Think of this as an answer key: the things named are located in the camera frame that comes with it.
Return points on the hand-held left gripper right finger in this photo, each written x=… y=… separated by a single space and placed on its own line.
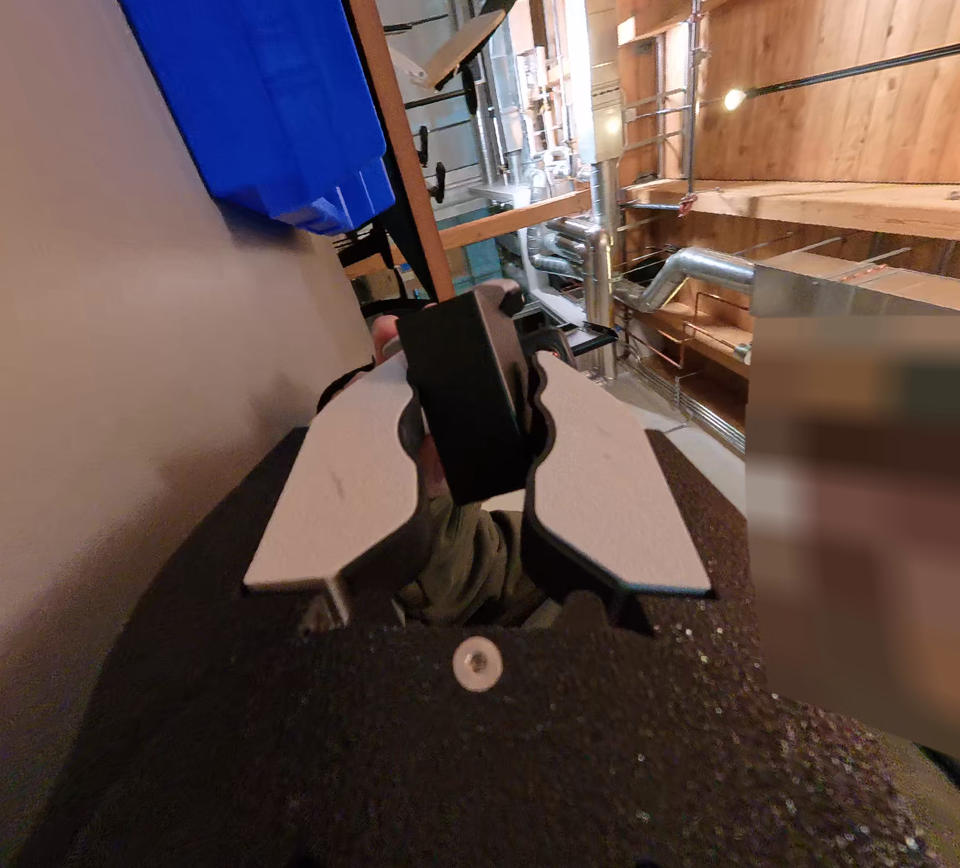
x=607 y=486

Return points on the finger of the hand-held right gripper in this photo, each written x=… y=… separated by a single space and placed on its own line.
x=496 y=294

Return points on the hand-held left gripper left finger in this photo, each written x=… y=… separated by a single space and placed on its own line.
x=337 y=478

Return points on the black network switch box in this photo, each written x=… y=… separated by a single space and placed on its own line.
x=465 y=403

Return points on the silver elbow pipe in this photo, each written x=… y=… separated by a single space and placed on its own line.
x=697 y=264

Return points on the person's right hand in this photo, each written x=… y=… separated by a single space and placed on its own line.
x=388 y=339

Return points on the beige rounded panel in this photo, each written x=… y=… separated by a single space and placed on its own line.
x=465 y=47

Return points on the round ceiling light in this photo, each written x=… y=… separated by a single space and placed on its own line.
x=733 y=98

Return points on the blue plastic bin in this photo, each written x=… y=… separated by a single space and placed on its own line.
x=247 y=58

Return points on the black ceiling rod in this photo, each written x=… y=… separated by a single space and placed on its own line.
x=862 y=68

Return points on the vertical metal duct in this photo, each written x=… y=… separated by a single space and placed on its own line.
x=600 y=133

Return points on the corrugated metal duct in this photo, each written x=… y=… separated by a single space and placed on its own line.
x=499 y=96

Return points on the rectangular metal duct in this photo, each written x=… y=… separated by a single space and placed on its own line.
x=840 y=287

